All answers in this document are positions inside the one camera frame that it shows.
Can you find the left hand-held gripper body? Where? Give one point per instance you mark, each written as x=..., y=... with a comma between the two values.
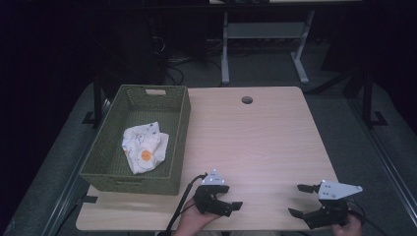
x=207, y=200

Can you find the white cloth with orange print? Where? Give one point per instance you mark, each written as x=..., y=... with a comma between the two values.
x=144, y=147

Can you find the person's right hand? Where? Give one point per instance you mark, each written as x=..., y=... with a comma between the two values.
x=347, y=229

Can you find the green woven basket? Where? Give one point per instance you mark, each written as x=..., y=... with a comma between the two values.
x=98, y=157

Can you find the person's left hand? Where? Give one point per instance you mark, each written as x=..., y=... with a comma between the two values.
x=191, y=223

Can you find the white metal desk frame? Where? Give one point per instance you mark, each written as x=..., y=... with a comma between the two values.
x=262, y=30

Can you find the metal floor rail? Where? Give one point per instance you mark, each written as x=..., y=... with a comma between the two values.
x=70, y=187
x=387, y=157

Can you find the black metal stand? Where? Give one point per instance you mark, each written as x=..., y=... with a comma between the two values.
x=368, y=98
x=97, y=95

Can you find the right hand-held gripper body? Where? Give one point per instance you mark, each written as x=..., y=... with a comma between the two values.
x=337, y=190

